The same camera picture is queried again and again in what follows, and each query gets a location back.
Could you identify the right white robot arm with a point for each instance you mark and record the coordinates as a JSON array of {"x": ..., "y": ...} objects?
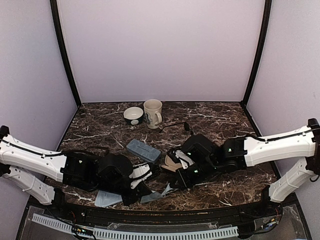
[{"x": 239, "y": 153}]

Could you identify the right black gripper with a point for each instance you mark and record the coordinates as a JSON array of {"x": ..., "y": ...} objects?
[{"x": 185, "y": 182}]

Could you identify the black glasses case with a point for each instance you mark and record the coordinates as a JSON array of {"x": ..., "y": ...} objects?
[{"x": 169, "y": 164}]

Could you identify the white and teal bowl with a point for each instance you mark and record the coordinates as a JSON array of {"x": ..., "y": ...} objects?
[{"x": 133, "y": 116}]

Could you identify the large blue cleaning cloth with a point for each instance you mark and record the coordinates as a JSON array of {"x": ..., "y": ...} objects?
[{"x": 105, "y": 199}]

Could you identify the cream seahorse mug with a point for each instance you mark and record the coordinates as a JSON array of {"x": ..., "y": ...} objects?
[{"x": 153, "y": 113}]

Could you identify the white slotted cable duct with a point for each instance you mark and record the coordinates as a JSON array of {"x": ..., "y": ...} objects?
[{"x": 118, "y": 231}]

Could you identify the blue-grey glasses case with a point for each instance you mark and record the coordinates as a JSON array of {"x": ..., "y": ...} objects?
[{"x": 146, "y": 152}]

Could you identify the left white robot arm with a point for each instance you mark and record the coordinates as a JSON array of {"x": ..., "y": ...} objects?
[{"x": 82, "y": 169}]

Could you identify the black front table rail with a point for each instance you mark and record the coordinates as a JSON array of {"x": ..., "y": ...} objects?
[{"x": 98, "y": 215}]

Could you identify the green circuit board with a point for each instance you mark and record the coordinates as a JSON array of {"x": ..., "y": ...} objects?
[{"x": 80, "y": 230}]

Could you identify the black frame post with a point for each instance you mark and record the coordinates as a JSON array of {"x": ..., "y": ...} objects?
[
  {"x": 258, "y": 53},
  {"x": 63, "y": 51}
]

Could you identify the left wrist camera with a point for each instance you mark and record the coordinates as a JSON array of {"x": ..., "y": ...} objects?
[{"x": 142, "y": 172}]

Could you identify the small blue cleaning cloth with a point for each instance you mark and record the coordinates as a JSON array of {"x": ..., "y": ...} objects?
[{"x": 154, "y": 195}]

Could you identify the black left frame post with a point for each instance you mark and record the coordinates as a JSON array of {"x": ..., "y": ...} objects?
[{"x": 63, "y": 51}]

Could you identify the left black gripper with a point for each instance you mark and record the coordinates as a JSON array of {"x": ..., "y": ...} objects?
[{"x": 141, "y": 191}]

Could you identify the black right frame post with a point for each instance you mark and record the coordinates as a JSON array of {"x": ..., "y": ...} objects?
[{"x": 258, "y": 53}]

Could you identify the thick black-frame sunglasses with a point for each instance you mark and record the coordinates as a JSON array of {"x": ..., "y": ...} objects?
[{"x": 94, "y": 153}]

